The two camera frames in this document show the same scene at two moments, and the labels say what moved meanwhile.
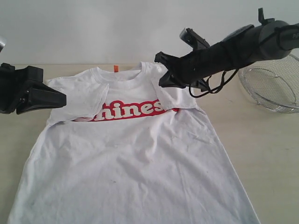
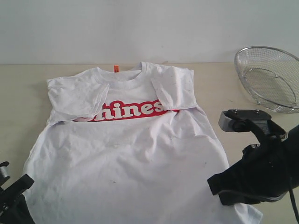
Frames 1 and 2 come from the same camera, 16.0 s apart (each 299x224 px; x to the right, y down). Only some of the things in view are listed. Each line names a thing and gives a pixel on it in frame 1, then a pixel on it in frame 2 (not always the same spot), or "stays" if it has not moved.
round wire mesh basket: [273, 84] stays
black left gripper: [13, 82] → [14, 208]
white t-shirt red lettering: [120, 151] stays
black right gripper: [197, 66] → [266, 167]
